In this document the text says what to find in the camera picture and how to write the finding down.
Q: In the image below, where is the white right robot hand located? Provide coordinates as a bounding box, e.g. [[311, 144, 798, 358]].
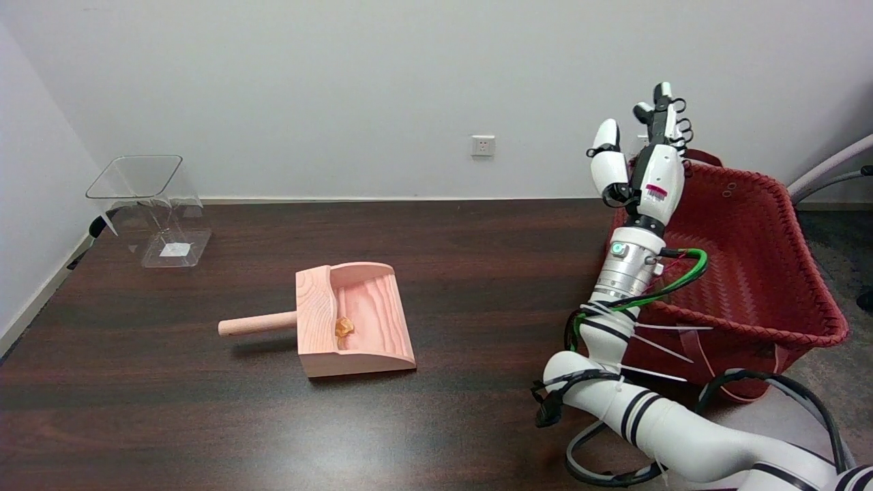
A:
[[586, 81, 694, 235]]

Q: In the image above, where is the red-brown woven storage basket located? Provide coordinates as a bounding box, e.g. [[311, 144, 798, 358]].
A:
[[609, 149, 850, 404]]

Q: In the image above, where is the light wooden dustpan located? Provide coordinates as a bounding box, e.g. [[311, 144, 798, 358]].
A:
[[218, 262, 417, 378]]

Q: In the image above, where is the clear acrylic container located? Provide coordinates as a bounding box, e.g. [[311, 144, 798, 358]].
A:
[[85, 155, 213, 269]]

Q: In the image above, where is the green and black cable bundle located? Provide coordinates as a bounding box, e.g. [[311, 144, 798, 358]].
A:
[[564, 248, 709, 353]]

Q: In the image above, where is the white and grey chair frame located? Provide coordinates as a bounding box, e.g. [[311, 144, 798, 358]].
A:
[[786, 132, 873, 205]]

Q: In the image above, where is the black sleeved elbow cable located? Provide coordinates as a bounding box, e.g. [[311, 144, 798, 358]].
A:
[[531, 368, 623, 430]]

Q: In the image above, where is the thick black cable loop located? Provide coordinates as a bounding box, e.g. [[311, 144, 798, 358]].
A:
[[563, 368, 855, 489]]

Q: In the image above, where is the black cable at wall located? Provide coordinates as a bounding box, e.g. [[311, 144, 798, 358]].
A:
[[66, 215, 118, 271]]

